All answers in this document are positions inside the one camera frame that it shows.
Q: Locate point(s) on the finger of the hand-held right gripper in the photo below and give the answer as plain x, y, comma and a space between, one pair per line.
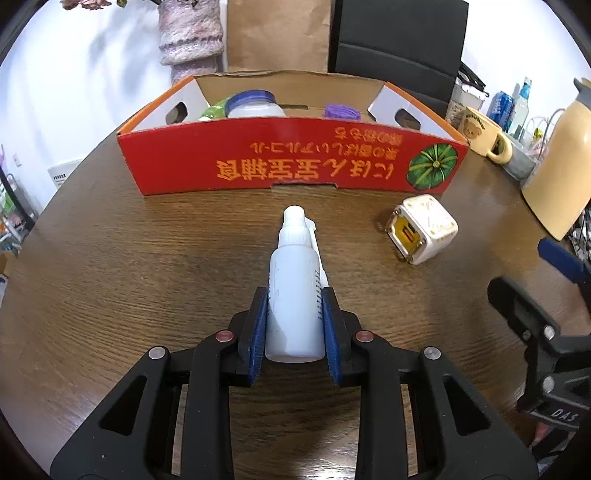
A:
558, 258
512, 300

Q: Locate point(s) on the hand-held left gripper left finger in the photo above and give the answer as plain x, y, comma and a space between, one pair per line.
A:
258, 337

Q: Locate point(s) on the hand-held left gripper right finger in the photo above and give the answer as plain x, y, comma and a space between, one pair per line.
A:
330, 337

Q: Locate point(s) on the white spray bottle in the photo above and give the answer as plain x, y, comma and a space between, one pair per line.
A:
295, 286

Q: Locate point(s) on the white square jar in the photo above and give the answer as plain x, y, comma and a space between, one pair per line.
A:
431, 221

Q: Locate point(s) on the red cardboard box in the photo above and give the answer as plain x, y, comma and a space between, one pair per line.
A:
277, 157

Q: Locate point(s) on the purple ridged lid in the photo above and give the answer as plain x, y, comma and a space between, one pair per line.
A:
341, 111

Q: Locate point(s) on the green spray bottle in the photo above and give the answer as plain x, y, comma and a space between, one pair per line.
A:
217, 110

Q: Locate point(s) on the blue round lid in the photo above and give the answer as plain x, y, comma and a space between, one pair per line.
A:
251, 98

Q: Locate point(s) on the person's right hand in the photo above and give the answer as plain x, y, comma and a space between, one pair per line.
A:
539, 436

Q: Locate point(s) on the yellow thermos jug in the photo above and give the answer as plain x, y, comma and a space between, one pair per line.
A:
558, 184

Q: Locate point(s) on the grey cup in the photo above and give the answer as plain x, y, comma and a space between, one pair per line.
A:
521, 161

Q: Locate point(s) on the yellow bear mug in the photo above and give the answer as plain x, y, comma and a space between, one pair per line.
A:
475, 131

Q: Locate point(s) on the clear bottle with blue cap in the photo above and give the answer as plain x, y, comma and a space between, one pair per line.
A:
521, 108

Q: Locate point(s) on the blue drink can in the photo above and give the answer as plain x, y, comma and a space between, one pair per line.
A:
501, 108

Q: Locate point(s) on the glass jar with clip lid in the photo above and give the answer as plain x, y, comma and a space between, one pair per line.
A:
459, 99

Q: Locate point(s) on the white flat carton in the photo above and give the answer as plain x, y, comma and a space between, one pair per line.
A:
64, 173

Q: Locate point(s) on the black paper bag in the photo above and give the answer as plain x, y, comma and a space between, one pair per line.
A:
397, 41

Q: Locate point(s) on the brown paper bag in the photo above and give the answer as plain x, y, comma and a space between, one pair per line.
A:
277, 32

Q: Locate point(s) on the pink marbled vase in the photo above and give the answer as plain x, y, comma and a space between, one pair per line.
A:
191, 32

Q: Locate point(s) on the dried rose bouquet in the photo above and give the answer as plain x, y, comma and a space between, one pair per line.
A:
87, 3

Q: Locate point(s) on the white wall socket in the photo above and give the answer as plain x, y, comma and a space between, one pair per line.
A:
17, 159

